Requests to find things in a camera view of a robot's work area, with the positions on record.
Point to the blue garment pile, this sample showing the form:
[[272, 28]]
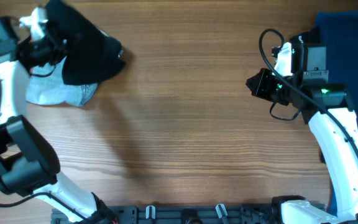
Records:
[[353, 77]]

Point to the black shirt with white logo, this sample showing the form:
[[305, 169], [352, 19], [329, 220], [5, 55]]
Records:
[[308, 37]]

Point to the left white rail clip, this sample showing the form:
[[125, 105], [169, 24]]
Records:
[[150, 212]]

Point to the folded light blue jeans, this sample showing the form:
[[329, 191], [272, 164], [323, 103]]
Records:
[[51, 90]]

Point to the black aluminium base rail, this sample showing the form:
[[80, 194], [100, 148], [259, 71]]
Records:
[[242, 214]]

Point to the right white rail clip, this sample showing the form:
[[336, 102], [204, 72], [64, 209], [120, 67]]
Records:
[[222, 213]]

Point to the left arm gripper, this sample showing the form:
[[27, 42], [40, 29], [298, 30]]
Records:
[[61, 49]]

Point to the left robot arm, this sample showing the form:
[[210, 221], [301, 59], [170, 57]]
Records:
[[29, 166]]

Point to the black shorts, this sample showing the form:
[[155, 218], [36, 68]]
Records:
[[92, 56]]

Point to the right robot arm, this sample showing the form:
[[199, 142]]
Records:
[[299, 77]]

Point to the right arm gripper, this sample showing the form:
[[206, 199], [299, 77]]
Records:
[[261, 78]]

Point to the white rail clip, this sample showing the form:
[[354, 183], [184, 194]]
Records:
[[222, 213], [150, 212]]

